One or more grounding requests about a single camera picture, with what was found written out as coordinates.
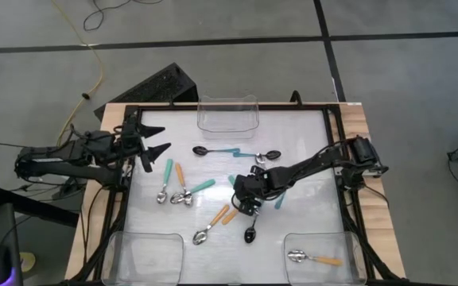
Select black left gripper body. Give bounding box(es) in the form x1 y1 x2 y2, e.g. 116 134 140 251
119 114 154 174

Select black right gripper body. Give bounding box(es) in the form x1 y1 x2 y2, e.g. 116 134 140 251
231 164 272 218

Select black perforated crate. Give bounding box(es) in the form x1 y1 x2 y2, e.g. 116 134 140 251
93 62 199 122

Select clear plastic bin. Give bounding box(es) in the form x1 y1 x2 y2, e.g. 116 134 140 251
101 230 185 286
196 95 261 140
282 231 367 285

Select black clamp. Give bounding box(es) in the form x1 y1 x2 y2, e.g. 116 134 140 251
289 90 305 107

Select yellow disc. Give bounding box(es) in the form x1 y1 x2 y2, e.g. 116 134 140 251
19 252 37 274

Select black metal table frame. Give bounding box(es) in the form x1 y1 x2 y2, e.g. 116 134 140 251
72 102 399 286

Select yellow cable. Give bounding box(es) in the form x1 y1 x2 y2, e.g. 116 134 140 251
51 0 105 148

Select black floor cable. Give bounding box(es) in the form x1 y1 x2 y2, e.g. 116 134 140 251
83 0 165 32

